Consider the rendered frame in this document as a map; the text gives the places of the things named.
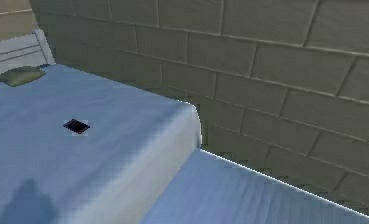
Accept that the blue bed with white headboard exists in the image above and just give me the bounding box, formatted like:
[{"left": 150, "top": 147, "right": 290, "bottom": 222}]
[{"left": 0, "top": 28, "right": 369, "bottom": 224}]

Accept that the small black flat object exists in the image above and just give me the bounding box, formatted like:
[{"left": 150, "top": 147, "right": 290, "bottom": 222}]
[{"left": 62, "top": 118, "right": 91, "bottom": 135}]

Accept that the green pillow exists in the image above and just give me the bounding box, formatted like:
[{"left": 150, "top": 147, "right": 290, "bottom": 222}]
[{"left": 0, "top": 65, "right": 47, "bottom": 88}]

